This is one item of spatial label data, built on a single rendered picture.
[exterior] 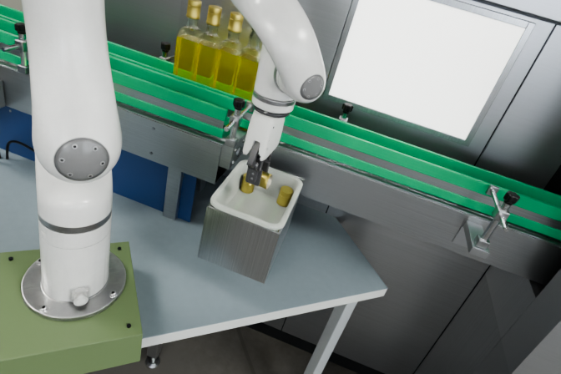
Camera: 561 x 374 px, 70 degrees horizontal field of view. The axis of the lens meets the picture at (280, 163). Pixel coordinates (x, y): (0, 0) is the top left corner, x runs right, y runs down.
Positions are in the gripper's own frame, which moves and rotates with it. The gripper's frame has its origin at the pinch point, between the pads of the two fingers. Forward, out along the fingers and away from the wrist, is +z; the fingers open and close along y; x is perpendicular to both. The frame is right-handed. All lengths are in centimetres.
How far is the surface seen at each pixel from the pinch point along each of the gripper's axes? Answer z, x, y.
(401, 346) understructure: 81, 58, -46
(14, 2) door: 37, -233, -142
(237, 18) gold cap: -24.0, -20.8, -24.4
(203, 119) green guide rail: -0.5, -20.5, -12.2
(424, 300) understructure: 56, 57, -46
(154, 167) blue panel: 18.6, -33.0, -11.2
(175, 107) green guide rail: -1.4, -28.2, -11.7
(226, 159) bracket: 6.9, -11.9, -10.7
